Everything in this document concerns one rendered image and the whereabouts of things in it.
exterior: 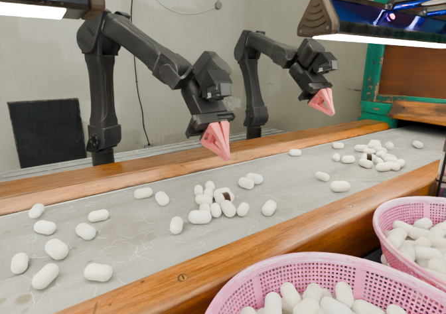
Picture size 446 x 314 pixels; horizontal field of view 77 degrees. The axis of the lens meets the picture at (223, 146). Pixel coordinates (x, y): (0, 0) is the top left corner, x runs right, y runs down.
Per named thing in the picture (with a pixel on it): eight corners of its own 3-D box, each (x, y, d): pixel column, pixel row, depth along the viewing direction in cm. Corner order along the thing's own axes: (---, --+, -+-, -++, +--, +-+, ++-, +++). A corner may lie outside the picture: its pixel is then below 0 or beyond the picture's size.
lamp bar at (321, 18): (295, 36, 53) (298, -7, 51) (440, 48, 85) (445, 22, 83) (332, 32, 46) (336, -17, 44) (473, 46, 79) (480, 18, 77)
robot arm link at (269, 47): (306, 50, 93) (257, 28, 114) (285, 49, 89) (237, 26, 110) (296, 85, 99) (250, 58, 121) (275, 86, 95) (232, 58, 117)
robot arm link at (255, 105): (269, 122, 114) (256, 42, 114) (255, 123, 110) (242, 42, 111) (260, 124, 119) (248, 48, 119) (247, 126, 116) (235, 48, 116)
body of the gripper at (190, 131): (237, 117, 61) (223, 92, 65) (196, 121, 56) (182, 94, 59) (226, 135, 66) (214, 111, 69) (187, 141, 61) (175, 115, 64)
